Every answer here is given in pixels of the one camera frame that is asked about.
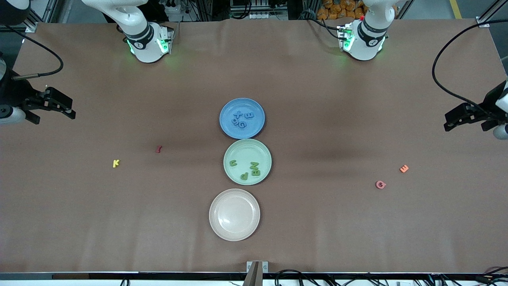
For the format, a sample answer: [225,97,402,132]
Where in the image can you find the orange fruit pile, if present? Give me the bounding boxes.
[317,0,366,20]

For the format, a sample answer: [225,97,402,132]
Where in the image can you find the brown table cover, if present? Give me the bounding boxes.
[0,18,508,274]

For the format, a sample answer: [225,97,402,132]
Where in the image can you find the green plate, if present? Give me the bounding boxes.
[223,138,273,186]

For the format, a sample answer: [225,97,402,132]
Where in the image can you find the blue plate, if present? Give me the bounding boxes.
[219,97,266,140]

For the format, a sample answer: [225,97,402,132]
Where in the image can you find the beige plate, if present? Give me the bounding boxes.
[209,188,261,242]

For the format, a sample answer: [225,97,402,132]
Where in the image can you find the white power strip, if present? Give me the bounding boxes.
[249,12,287,20]

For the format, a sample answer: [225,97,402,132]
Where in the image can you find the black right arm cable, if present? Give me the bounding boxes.
[0,24,64,81]

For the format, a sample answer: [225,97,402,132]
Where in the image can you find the red and black cables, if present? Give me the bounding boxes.
[472,265,508,284]

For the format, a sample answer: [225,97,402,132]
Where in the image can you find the black arm base cable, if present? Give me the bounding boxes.
[302,11,343,31]

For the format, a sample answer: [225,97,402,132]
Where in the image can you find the table edge rail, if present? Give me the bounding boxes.
[0,272,508,286]

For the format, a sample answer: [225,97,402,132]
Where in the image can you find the black cable bundle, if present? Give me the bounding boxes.
[274,269,397,286]

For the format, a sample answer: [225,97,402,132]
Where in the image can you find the metal table edge bracket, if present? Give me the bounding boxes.
[246,261,269,274]

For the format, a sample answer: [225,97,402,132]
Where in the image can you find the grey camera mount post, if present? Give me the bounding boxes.
[243,262,263,286]

